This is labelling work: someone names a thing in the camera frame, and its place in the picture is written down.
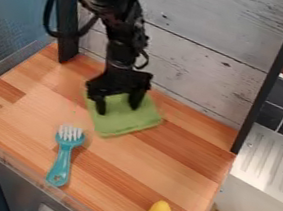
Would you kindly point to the white toy kitchen unit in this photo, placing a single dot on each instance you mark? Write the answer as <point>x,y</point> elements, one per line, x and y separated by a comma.
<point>270,165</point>

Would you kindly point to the teal brush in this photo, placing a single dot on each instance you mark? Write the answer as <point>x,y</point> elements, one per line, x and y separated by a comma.
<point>64,156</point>

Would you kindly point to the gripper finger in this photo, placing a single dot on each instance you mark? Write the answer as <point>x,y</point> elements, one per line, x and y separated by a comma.
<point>100,104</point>
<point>135,99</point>

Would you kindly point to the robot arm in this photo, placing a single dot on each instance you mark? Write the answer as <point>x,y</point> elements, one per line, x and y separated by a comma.
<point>115,5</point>

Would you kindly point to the green cloth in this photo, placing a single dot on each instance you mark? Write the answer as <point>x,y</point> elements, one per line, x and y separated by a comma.
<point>124,119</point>

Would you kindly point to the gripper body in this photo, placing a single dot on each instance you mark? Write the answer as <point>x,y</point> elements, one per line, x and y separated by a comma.
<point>121,80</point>

